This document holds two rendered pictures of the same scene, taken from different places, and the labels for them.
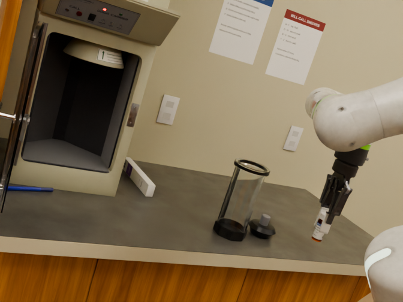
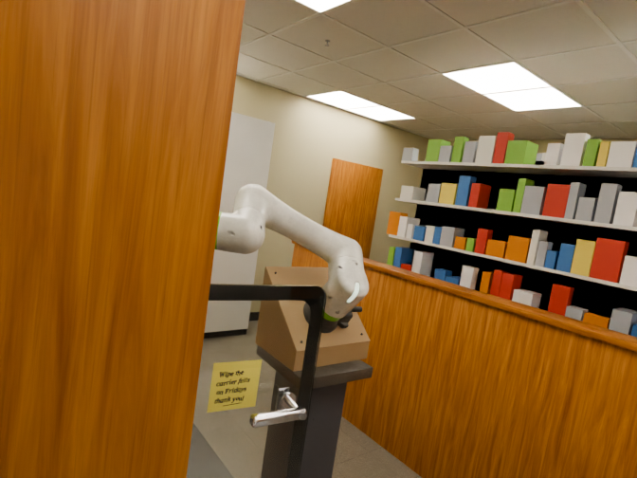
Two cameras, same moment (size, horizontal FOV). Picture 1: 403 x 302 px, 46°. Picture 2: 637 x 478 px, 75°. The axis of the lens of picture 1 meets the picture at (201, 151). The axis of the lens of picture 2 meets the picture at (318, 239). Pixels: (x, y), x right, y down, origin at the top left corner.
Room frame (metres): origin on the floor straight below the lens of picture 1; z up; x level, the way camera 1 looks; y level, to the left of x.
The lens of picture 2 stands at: (1.05, 1.03, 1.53)
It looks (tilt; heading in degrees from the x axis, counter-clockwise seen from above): 6 degrees down; 259
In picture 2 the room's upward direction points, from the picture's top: 8 degrees clockwise
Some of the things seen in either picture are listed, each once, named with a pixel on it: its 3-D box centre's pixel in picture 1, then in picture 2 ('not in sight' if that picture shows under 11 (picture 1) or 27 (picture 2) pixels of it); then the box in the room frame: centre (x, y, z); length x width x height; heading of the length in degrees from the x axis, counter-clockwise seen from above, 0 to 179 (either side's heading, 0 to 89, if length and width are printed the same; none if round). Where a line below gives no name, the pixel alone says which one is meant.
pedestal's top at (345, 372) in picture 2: not in sight; (313, 359); (0.71, -0.46, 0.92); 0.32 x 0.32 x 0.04; 26
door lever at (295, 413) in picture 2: (3, 111); (276, 411); (0.96, 0.42, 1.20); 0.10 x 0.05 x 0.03; 21
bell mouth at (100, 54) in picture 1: (96, 50); not in sight; (1.37, 0.38, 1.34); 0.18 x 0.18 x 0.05
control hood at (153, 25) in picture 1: (111, 12); not in sight; (1.22, 0.32, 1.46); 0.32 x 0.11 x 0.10; 118
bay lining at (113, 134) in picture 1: (75, 96); not in sight; (1.38, 0.41, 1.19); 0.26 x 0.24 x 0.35; 118
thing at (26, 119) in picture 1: (23, 127); not in sight; (0.94, 0.37, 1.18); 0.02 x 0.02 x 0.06; 21
